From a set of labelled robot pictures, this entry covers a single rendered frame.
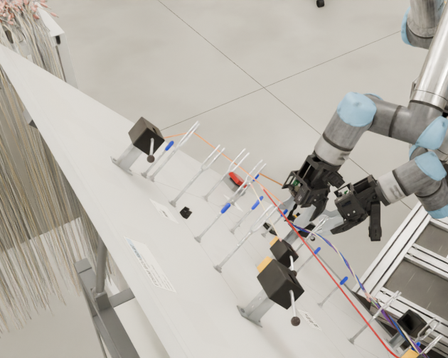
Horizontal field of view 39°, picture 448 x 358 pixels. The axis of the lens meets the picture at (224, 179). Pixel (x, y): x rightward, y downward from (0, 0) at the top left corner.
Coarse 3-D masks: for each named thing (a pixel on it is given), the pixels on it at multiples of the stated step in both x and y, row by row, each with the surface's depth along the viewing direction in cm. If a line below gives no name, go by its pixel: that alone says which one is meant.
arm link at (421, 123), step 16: (432, 48) 136; (432, 64) 135; (432, 80) 134; (416, 96) 136; (432, 96) 134; (400, 112) 136; (416, 112) 135; (432, 112) 134; (400, 128) 136; (416, 128) 134; (432, 128) 133; (416, 144) 136; (432, 144) 134
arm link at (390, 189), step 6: (390, 174) 155; (378, 180) 156; (384, 180) 155; (390, 180) 154; (384, 186) 154; (390, 186) 154; (396, 186) 153; (384, 192) 154; (390, 192) 154; (396, 192) 153; (402, 192) 154; (390, 198) 154; (396, 198) 155; (402, 198) 156
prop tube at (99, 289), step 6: (102, 240) 142; (102, 246) 143; (102, 252) 144; (102, 258) 145; (102, 264) 146; (96, 270) 148; (102, 270) 147; (96, 276) 149; (102, 276) 149; (96, 282) 150; (102, 282) 150; (96, 288) 151; (102, 288) 151; (96, 294) 152
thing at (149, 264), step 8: (128, 240) 84; (136, 240) 86; (136, 248) 84; (144, 248) 86; (136, 256) 82; (144, 256) 84; (152, 256) 86; (144, 264) 81; (152, 264) 83; (152, 272) 81; (160, 272) 83; (152, 280) 79; (160, 280) 81; (168, 280) 83; (168, 288) 80
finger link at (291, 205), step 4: (292, 196) 147; (284, 200) 147; (288, 200) 148; (292, 200) 149; (280, 204) 147; (284, 204) 148; (288, 204) 149; (292, 204) 149; (296, 204) 149; (280, 208) 148; (284, 208) 150; (288, 208) 150; (292, 208) 150; (296, 208) 151; (288, 212) 151; (292, 212) 151; (288, 216) 151; (284, 220) 152
